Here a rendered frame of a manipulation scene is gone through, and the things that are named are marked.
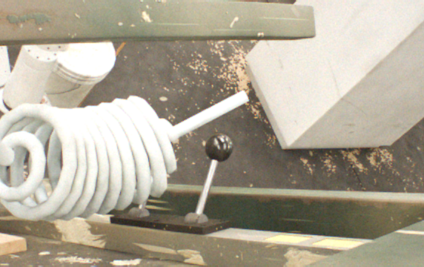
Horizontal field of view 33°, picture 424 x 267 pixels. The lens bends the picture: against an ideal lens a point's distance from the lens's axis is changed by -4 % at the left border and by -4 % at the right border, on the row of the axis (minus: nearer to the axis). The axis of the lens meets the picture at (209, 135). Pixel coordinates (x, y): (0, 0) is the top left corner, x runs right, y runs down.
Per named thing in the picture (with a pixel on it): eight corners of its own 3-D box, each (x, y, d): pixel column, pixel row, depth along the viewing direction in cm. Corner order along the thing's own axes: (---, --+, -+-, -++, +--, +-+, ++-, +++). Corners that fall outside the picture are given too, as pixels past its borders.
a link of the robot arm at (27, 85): (28, 81, 119) (-2, 154, 131) (69, 62, 126) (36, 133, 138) (-11, 41, 120) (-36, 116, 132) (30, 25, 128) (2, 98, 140)
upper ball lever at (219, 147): (193, 233, 97) (222, 140, 101) (213, 235, 95) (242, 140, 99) (173, 223, 95) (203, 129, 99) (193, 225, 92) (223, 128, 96)
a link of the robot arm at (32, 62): (78, 16, 114) (52, 76, 122) (85, -14, 120) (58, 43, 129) (41, 3, 112) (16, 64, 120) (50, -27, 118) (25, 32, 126)
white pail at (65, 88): (68, 75, 311) (118, 1, 281) (87, 133, 299) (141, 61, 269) (3, 71, 291) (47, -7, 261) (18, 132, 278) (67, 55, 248)
